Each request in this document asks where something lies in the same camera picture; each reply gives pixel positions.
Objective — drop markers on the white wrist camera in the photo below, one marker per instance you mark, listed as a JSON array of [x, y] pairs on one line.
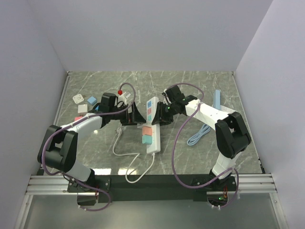
[[166, 100], [124, 95]]

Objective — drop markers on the aluminium frame rail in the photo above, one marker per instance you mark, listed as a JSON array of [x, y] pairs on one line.
[[47, 185]]

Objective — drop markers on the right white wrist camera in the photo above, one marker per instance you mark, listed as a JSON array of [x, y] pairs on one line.
[[166, 100]]

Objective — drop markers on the white adapter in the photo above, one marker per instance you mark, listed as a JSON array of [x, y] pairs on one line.
[[82, 109], [141, 125]]

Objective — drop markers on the white square plug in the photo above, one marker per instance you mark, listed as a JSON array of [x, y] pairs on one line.
[[78, 99]]

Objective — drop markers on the black base bar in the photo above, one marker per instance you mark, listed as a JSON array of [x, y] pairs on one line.
[[151, 187]]

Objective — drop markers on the pink square plug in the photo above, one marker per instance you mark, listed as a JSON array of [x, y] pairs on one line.
[[77, 118]]

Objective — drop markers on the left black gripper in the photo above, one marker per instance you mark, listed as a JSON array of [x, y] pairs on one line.
[[133, 118]]

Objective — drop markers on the blue power strip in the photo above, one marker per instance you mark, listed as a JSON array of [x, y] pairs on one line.
[[217, 100]]

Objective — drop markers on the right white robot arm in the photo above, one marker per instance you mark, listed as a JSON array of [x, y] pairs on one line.
[[232, 135]]

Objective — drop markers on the teal plug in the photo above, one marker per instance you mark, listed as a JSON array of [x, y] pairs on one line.
[[147, 139]]

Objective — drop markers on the white power strip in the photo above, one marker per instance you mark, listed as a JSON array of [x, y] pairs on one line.
[[151, 109]]

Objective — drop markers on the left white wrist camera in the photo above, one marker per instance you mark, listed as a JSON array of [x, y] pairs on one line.
[[124, 95]]

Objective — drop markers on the coral plug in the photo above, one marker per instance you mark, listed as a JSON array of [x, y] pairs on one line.
[[147, 131]]

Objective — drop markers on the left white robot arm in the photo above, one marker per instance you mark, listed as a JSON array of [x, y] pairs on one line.
[[59, 147]]

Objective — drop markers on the white triangular socket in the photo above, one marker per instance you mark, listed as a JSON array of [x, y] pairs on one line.
[[226, 109]]

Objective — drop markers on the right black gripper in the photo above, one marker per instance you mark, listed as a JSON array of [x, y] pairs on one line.
[[161, 118]]

